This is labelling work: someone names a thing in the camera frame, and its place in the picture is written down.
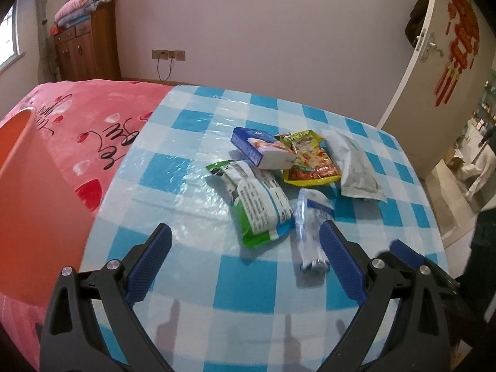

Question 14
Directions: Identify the orange bin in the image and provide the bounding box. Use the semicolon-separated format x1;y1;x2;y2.
0;109;103;307

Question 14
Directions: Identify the wall socket panel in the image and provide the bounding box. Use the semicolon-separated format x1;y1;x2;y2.
152;49;186;62

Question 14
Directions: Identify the window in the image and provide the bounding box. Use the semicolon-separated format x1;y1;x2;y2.
0;2;26;72

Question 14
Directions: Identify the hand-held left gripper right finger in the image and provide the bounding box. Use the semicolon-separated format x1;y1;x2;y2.
318;219;452;372

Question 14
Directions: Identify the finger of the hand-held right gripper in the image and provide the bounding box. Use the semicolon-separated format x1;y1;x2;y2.
389;239;458;291

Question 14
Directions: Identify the wooden cabinet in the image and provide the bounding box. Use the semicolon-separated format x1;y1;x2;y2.
53;3;122;83

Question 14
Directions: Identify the metal door handle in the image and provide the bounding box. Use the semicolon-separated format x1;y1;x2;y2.
416;33;444;63

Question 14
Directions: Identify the green white packet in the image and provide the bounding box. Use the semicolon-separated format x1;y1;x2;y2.
205;160;295;249

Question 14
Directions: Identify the black cable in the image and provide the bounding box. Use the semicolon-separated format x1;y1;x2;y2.
156;59;173;83

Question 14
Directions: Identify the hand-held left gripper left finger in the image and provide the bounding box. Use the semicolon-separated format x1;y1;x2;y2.
39;223;173;372

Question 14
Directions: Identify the white grey pouch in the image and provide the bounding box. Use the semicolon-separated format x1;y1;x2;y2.
323;130;388;202

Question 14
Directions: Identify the white door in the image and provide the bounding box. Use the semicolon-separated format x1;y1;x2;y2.
376;0;493;179

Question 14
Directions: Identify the dark hanging jacket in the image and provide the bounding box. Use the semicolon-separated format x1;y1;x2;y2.
405;0;432;49

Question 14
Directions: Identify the blue checked tablecloth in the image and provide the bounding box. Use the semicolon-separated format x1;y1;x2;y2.
83;84;450;372

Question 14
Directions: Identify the red hanging decoration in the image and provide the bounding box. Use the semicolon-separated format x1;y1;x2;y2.
434;0;481;107

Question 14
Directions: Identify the pink blanket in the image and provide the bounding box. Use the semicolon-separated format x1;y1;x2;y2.
0;79;173;369

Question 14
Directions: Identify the yellow blue tissue pack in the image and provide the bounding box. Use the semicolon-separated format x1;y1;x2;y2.
230;126;296;170

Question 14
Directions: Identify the folded floral quilt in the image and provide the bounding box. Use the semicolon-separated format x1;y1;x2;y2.
54;0;118;29

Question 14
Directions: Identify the yellow snack packet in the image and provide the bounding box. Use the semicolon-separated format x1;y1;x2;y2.
274;130;342;186

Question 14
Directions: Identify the clear blue plastic pouch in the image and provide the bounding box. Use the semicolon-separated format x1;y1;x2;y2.
294;188;334;272

